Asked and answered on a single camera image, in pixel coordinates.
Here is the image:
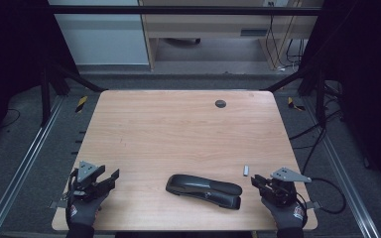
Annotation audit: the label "black stapler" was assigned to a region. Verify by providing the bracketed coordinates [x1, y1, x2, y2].
[165, 174, 243, 210]

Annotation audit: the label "light wooden desk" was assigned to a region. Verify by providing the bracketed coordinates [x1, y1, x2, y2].
[138, 0, 325, 71]

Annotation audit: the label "right hand-held gripper cable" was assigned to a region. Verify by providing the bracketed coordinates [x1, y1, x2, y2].
[295, 191, 310, 227]

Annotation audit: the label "hand-held gripper cable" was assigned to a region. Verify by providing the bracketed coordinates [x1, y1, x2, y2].
[63, 168, 80, 203]
[295, 191, 310, 227]

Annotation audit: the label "long black floor cables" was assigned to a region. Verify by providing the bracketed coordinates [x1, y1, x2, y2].
[289, 80, 345, 175]

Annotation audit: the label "yellow and black tape strip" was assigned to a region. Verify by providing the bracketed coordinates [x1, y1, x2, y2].
[74, 95, 89, 114]

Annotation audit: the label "black horizontal frame bar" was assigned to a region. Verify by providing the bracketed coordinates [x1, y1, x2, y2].
[48, 5, 323, 16]

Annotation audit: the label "left hand-held gripper cable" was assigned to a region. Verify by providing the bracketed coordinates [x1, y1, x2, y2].
[63, 168, 80, 203]

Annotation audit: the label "bundle of hanging desk cables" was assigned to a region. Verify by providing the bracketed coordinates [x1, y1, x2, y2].
[265, 1, 308, 72]

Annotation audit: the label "person's right hand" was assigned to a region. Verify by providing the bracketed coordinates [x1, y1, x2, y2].
[261, 197, 308, 230]

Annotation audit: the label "black looped floor cable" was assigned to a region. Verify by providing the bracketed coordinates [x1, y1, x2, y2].
[306, 178, 347, 214]

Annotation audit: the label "yellow-handled tool right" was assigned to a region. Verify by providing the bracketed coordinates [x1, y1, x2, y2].
[287, 96, 306, 112]

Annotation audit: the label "aluminium floor rail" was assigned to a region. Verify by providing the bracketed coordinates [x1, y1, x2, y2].
[302, 97, 381, 238]
[0, 95, 65, 238]

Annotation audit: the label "black metal stand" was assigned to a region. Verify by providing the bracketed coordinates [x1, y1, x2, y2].
[261, 63, 329, 128]
[39, 61, 109, 127]

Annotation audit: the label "white cabinet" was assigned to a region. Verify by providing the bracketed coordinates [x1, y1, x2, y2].
[48, 0, 150, 65]

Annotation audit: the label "person's left hand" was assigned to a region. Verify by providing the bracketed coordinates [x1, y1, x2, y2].
[65, 193, 109, 229]

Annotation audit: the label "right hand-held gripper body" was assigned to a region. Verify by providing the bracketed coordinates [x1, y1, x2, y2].
[261, 167, 313, 208]

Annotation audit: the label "thin black floor cable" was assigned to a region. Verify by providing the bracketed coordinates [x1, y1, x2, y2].
[0, 107, 22, 131]

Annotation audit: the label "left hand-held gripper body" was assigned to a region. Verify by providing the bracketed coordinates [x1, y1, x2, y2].
[67, 161, 114, 203]

